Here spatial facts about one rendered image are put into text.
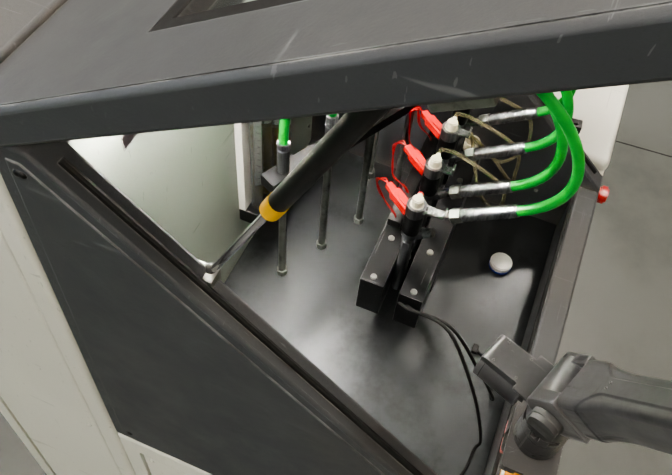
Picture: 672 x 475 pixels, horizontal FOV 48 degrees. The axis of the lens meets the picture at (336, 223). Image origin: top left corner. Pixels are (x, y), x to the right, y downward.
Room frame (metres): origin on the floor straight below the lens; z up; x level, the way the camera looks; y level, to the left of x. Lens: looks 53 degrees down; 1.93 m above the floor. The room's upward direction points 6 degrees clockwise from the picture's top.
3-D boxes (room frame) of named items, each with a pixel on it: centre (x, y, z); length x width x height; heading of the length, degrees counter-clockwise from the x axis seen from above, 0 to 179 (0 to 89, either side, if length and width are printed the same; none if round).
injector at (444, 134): (0.79, -0.17, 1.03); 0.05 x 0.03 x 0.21; 73
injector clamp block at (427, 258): (0.76, -0.14, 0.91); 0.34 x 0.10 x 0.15; 163
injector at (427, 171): (0.72, -0.14, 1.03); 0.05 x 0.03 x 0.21; 73
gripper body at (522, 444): (0.36, -0.27, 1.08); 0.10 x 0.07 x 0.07; 163
